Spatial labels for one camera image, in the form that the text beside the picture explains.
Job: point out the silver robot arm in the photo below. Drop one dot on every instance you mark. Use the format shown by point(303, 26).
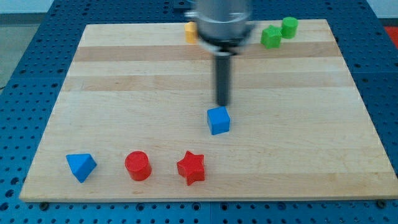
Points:
point(223, 26)

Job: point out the yellow heart block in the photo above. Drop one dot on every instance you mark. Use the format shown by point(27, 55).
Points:
point(191, 34)

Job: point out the blue cube block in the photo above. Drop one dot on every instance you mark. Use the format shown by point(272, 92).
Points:
point(218, 120)

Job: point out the red star block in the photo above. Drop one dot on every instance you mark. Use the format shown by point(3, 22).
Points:
point(192, 167)

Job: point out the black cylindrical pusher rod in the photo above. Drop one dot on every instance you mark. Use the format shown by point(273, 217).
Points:
point(222, 69)

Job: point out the wooden board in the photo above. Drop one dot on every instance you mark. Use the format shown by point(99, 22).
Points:
point(299, 128)

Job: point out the red cylinder block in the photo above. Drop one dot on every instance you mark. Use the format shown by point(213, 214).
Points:
point(138, 166)

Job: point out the green star block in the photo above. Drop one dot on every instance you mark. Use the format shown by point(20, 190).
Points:
point(271, 37)

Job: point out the green cylinder block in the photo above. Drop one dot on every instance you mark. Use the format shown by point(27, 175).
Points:
point(289, 27)

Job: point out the blue triangle block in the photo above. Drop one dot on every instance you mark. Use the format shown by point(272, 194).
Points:
point(81, 165)

